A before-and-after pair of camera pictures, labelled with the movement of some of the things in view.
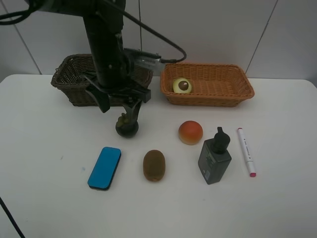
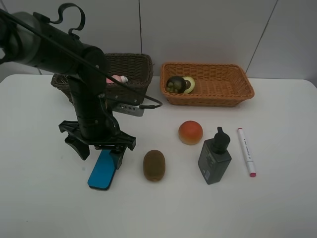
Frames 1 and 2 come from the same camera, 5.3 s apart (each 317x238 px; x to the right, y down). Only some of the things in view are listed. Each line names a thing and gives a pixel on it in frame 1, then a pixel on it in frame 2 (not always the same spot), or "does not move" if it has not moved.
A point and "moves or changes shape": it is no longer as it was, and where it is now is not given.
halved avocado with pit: [182, 86] moves or changes shape
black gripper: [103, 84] to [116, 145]
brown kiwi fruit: [154, 165] does not move
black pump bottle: [215, 157] does not move
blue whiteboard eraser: [104, 168] does not move
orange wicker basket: [212, 85] does not move
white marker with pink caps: [249, 162] does not move
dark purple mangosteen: [124, 128] to [176, 85]
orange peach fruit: [190, 132] does not move
